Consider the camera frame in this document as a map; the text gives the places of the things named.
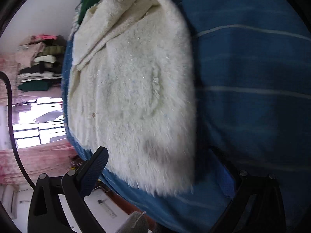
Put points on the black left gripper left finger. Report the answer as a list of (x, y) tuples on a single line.
[(46, 213)]

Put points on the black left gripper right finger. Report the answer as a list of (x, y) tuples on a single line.
[(256, 207)]

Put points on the white fluffy sweater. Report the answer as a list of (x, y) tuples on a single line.
[(131, 90)]

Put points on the grey glove cuff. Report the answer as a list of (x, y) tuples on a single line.
[(136, 223)]

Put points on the blue striped bed sheet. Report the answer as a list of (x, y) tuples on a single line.
[(252, 64)]

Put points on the clothes pile on shelf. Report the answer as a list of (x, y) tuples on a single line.
[(40, 59)]

